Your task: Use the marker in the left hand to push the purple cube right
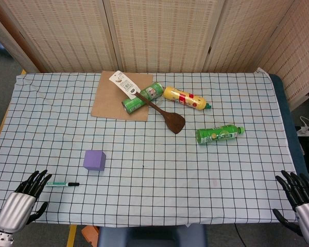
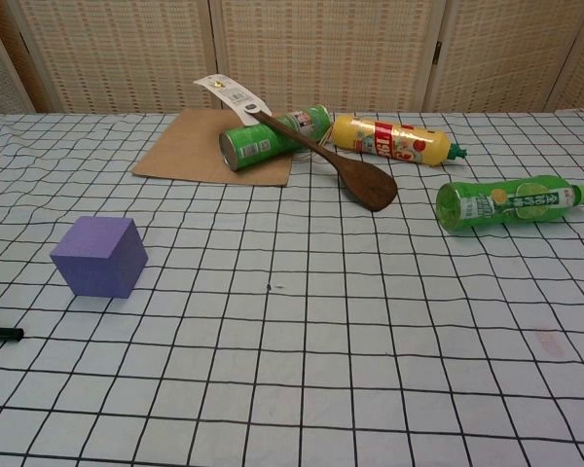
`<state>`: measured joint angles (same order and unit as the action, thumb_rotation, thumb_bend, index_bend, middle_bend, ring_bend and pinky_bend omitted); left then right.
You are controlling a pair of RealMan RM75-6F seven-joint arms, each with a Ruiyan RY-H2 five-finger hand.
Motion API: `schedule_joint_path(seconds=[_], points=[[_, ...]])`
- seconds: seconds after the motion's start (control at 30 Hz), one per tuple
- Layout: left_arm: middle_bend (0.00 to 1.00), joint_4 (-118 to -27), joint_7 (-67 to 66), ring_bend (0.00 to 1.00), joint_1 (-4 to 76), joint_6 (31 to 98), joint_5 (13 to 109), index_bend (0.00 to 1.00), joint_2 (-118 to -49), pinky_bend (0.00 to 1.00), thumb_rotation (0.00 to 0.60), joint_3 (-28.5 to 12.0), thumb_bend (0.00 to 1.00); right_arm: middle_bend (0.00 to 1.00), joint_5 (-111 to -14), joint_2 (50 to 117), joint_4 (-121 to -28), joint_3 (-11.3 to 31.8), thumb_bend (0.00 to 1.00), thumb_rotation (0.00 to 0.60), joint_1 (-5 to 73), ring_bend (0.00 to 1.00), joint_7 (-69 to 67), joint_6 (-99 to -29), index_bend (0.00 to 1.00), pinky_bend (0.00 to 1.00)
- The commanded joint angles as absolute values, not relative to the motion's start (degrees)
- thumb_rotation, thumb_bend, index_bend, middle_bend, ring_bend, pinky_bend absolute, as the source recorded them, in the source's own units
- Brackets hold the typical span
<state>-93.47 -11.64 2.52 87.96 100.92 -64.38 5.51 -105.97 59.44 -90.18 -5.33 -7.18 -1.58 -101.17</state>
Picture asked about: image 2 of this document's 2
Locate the purple foam cube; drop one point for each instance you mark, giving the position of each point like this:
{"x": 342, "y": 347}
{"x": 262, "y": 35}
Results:
{"x": 97, "y": 258}

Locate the green cylindrical chip can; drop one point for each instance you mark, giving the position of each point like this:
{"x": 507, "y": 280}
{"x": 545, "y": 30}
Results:
{"x": 267, "y": 141}

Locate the green marker pen black cap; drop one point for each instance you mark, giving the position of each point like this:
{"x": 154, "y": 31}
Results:
{"x": 2, "y": 333}

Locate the yellow dish soap bottle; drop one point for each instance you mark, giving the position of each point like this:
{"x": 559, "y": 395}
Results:
{"x": 389, "y": 141}

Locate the brown cardboard sheet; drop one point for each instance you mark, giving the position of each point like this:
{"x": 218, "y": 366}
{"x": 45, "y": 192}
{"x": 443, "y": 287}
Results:
{"x": 190, "y": 146}

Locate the brass screen hinge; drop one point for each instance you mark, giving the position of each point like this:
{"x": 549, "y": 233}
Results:
{"x": 437, "y": 51}

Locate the green lime drink bottle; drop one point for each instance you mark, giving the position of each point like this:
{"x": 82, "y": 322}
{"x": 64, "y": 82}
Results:
{"x": 506, "y": 204}

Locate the dark wooden spatula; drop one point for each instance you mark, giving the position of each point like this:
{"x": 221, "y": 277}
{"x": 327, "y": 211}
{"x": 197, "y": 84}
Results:
{"x": 365, "y": 182}

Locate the white black grid tablecloth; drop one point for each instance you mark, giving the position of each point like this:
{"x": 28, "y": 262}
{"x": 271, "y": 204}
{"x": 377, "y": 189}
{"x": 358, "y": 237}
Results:
{"x": 292, "y": 340}

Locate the white paper price tag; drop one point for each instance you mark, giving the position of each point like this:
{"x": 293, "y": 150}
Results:
{"x": 231, "y": 95}

